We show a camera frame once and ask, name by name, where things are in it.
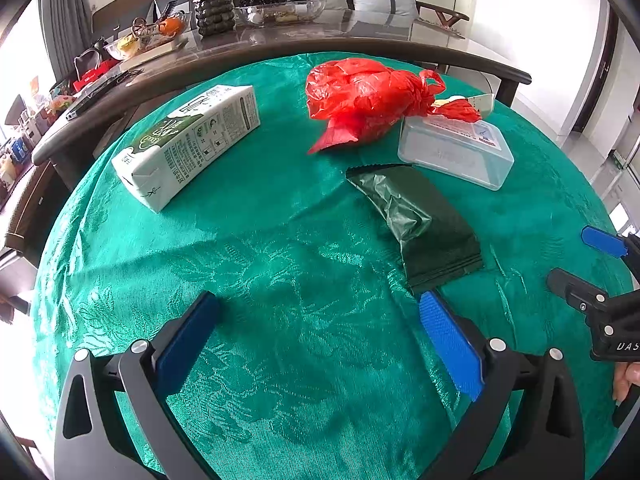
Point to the dark green snack wrapper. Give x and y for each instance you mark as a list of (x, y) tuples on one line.
[(425, 225)]

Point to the dark handbag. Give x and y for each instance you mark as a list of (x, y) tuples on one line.
[(90, 55)]

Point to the white green milk carton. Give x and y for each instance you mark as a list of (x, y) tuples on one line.
[(185, 145)]

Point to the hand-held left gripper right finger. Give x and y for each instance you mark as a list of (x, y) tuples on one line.
[(450, 345)]

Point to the orange fruit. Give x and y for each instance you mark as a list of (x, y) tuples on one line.
[(171, 26)]

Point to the glass fruit tray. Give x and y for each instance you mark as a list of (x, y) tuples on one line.
[(280, 14)]

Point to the person's right hand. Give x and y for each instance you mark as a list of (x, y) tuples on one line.
[(627, 380)]

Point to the dark ribbed vase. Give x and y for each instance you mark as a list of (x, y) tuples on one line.
[(214, 15)]

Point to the black smartphone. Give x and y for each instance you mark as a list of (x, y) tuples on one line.
[(87, 102)]

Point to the glass fruit bowl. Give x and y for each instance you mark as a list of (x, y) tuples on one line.
[(145, 35)]

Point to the grey curtain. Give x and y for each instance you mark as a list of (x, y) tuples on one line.
[(65, 15)]

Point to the green patterned tablecloth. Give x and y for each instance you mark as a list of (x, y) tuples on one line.
[(300, 240)]

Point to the pale book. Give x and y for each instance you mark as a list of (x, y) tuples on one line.
[(160, 52)]

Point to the dark wooden door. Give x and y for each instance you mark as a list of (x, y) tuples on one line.
[(597, 80)]

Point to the clear plastic box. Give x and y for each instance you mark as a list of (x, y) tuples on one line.
[(450, 155)]

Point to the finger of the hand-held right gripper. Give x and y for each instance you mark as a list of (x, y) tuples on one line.
[(605, 242), (575, 290)]

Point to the side bench with clutter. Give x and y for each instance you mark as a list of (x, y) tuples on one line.
[(30, 130)]

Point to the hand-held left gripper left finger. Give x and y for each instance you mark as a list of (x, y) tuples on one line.
[(187, 342)]

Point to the white paper slip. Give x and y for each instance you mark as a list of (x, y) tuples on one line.
[(480, 102)]

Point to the dark wooden coffee table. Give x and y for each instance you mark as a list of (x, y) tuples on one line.
[(350, 27)]

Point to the red gift box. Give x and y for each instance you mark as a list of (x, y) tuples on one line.
[(95, 77)]

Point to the red plastic bag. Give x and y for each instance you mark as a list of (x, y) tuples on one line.
[(360, 95)]

